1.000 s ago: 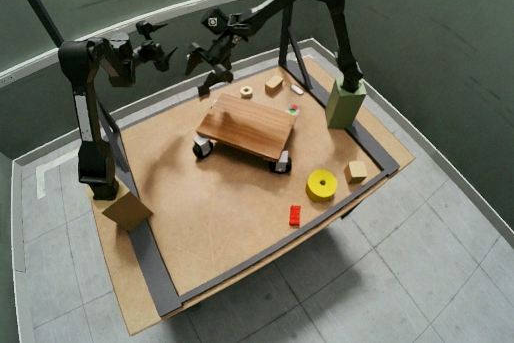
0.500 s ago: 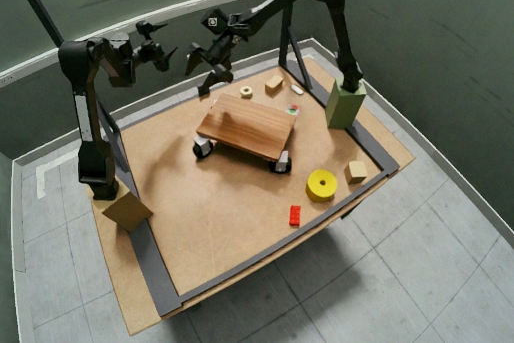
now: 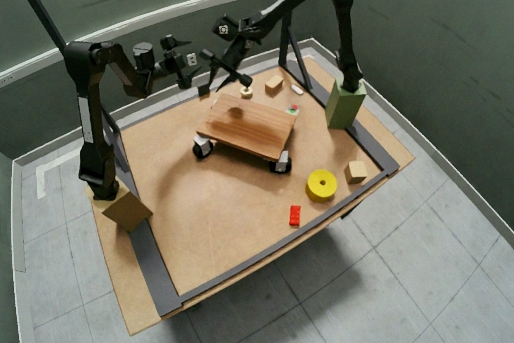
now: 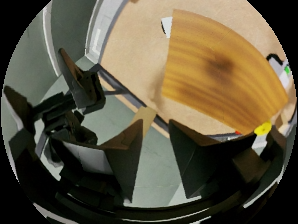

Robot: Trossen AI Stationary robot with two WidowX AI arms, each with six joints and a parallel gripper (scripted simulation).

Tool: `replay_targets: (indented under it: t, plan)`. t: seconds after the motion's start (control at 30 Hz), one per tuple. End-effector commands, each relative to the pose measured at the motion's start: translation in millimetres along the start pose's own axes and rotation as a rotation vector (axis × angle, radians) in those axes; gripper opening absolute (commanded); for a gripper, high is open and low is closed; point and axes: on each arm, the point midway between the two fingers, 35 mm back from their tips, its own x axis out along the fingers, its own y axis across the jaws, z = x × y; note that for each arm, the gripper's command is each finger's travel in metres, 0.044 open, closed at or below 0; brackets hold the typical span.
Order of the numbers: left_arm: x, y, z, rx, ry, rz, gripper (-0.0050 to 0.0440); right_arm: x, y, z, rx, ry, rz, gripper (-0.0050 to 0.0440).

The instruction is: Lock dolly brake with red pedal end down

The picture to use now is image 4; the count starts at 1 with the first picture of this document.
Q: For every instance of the yellow cylinder with center hole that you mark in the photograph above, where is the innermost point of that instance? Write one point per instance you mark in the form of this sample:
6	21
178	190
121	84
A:
266	127

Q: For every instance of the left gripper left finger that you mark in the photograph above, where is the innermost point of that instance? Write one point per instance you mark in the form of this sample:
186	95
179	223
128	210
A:
117	159

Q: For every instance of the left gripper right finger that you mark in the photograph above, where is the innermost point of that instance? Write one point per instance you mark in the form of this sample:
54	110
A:
199	157

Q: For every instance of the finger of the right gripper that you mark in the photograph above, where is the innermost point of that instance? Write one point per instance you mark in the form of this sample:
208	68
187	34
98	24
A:
17	105
84	95

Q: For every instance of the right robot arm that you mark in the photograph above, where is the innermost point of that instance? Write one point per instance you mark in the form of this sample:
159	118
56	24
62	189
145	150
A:
84	136

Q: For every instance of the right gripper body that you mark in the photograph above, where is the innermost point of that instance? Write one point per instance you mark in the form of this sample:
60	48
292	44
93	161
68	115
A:
50	117

